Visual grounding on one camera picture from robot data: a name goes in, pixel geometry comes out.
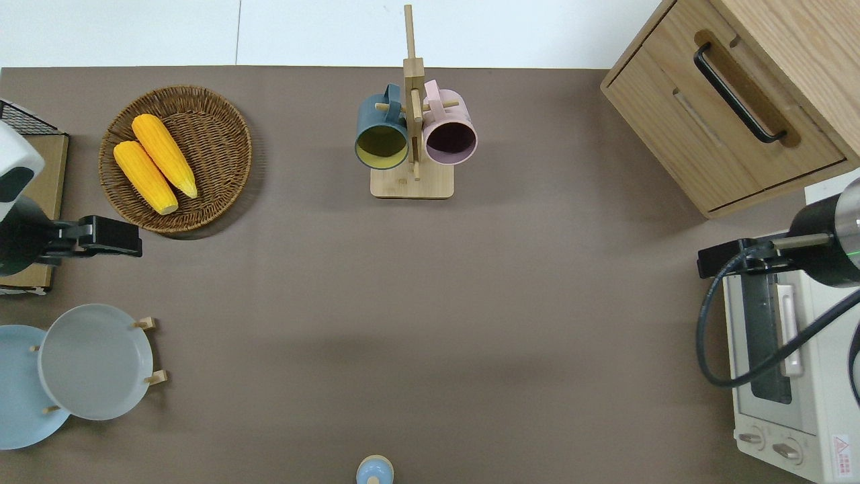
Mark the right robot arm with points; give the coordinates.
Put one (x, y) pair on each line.
(850, 222)

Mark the gray plate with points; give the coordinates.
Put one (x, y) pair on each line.
(94, 363)

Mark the dark blue mug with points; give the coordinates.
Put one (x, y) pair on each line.
(376, 111)

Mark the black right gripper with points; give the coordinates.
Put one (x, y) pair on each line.
(816, 235)

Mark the cream oven knob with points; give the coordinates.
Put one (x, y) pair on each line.
(750, 440)
(787, 452)

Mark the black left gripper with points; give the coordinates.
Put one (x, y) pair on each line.
(23, 238)

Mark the wooden mug tree stand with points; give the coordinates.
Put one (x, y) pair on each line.
(411, 185)

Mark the light blue plate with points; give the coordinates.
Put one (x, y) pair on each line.
(20, 403)

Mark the low wooden plate rack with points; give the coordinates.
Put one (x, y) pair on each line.
(156, 377)

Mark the yellow corn cob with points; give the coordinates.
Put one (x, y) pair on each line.
(164, 154)
(144, 176)

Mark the pink mug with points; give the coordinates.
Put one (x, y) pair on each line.
(458, 111)

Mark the blue dome call bell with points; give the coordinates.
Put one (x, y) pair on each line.
(375, 470)

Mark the white flat board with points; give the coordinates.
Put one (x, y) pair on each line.
(823, 193)

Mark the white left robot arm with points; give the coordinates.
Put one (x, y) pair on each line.
(17, 148)

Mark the red warning sticker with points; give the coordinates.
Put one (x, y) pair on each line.
(842, 448)

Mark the round brown wicker basket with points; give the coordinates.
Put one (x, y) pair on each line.
(215, 134)

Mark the cream toaster oven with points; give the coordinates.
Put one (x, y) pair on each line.
(806, 410)

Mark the light wooden cabinet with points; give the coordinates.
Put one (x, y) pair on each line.
(672, 134)

